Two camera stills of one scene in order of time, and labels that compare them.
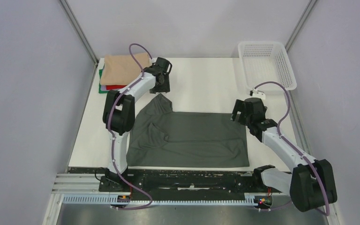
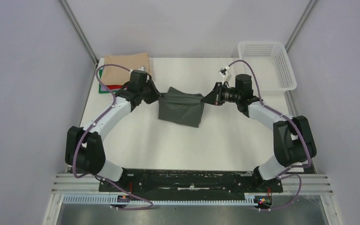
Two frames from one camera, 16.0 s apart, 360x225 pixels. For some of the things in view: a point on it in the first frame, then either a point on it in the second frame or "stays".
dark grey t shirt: [161, 138] → [180, 107]
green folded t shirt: [100, 91] stays
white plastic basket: [262, 61] stays
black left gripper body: [164, 87] → [149, 93]
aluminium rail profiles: [78, 183] stays
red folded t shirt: [115, 86] stays
